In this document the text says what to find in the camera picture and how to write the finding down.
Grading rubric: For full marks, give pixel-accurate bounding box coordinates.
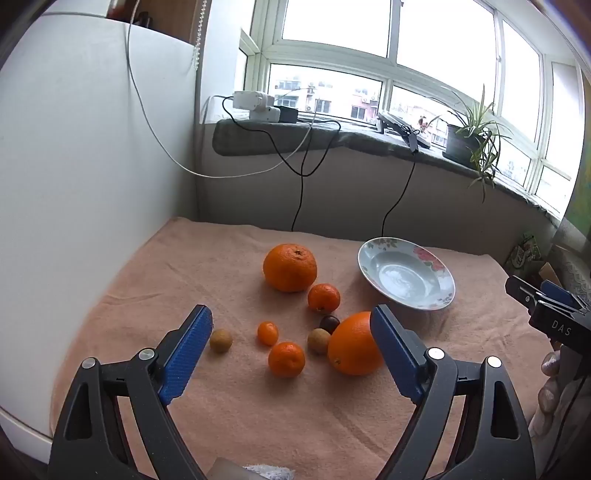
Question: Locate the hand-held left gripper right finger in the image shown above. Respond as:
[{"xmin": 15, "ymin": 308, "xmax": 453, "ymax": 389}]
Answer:
[{"xmin": 369, "ymin": 305, "xmax": 536, "ymax": 480}]

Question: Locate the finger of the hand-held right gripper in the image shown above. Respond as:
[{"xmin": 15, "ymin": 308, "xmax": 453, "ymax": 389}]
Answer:
[
  {"xmin": 541, "ymin": 280, "xmax": 585, "ymax": 311},
  {"xmin": 505, "ymin": 276, "xmax": 544, "ymax": 308}
]

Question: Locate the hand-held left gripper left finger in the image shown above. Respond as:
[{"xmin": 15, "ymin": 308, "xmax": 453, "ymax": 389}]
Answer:
[{"xmin": 50, "ymin": 305, "xmax": 214, "ymax": 480}]

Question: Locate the large smooth orange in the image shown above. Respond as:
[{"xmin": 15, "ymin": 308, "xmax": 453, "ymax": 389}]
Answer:
[{"xmin": 327, "ymin": 311, "xmax": 385, "ymax": 376}]

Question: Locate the brown longan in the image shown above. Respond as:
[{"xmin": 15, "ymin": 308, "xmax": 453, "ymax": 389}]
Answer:
[
  {"xmin": 307, "ymin": 328, "xmax": 332, "ymax": 356},
  {"xmin": 209, "ymin": 329, "xmax": 233, "ymax": 354}
]

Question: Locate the floral white plate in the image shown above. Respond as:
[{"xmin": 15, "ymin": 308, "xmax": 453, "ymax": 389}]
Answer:
[{"xmin": 358, "ymin": 237, "xmax": 456, "ymax": 313}]

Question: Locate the small mandarin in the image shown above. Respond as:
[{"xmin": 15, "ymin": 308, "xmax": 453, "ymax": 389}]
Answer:
[
  {"xmin": 307, "ymin": 283, "xmax": 341, "ymax": 315},
  {"xmin": 268, "ymin": 341, "xmax": 306, "ymax": 378}
]

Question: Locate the large rough-skinned orange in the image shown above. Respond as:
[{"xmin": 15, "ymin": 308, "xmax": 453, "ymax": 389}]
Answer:
[{"xmin": 263, "ymin": 243, "xmax": 318, "ymax": 293}]

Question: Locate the person's right hand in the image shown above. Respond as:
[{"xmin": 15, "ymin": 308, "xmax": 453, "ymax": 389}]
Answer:
[{"xmin": 537, "ymin": 352, "xmax": 563, "ymax": 417}]

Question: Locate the brown cardboard box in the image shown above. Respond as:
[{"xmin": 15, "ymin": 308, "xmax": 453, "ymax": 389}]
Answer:
[{"xmin": 531, "ymin": 244, "xmax": 570, "ymax": 288}]

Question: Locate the green snack packet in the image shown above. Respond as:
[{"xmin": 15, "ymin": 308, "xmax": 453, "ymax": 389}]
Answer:
[{"xmin": 503, "ymin": 234, "xmax": 541, "ymax": 274}]

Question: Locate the pink towel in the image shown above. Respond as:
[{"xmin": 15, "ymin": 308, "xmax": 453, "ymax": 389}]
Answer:
[{"xmin": 48, "ymin": 216, "xmax": 564, "ymax": 480}]

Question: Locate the small orange kumquat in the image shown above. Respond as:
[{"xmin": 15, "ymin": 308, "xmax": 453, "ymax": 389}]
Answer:
[{"xmin": 257, "ymin": 320, "xmax": 280, "ymax": 347}]

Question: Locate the white fuzzy cloth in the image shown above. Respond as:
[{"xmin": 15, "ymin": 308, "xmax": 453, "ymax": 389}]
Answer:
[{"xmin": 242, "ymin": 464, "xmax": 296, "ymax": 480}]

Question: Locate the potted spider plant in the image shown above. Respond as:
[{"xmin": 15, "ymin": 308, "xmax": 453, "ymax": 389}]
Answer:
[{"xmin": 427, "ymin": 84, "xmax": 514, "ymax": 204}]

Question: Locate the black device on stand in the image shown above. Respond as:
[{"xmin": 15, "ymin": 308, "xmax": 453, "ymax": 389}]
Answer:
[{"xmin": 376, "ymin": 111, "xmax": 433, "ymax": 151}]

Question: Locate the grey sill cloth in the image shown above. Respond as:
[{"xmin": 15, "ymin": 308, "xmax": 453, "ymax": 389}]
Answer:
[{"xmin": 212, "ymin": 117, "xmax": 557, "ymax": 223}]

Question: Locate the white power adapter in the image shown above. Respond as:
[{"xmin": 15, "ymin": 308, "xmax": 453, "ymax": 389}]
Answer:
[{"xmin": 232, "ymin": 91, "xmax": 281, "ymax": 123}]

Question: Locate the black cable with plug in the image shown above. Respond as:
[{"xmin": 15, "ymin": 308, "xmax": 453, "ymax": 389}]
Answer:
[{"xmin": 381, "ymin": 131, "xmax": 421, "ymax": 239}]

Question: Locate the long black cable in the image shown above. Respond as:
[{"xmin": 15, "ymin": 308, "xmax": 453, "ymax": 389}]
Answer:
[{"xmin": 222, "ymin": 95, "xmax": 343, "ymax": 232}]

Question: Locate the white cable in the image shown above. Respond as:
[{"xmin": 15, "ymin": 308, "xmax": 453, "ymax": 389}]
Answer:
[{"xmin": 127, "ymin": 0, "xmax": 320, "ymax": 179}]

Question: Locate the white window frame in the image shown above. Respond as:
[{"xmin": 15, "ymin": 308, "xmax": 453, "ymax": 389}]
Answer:
[{"xmin": 240, "ymin": 0, "xmax": 588, "ymax": 217}]

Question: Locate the white bead cord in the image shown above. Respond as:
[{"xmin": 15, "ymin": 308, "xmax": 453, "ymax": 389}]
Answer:
[{"xmin": 192, "ymin": 0, "xmax": 205, "ymax": 71}]

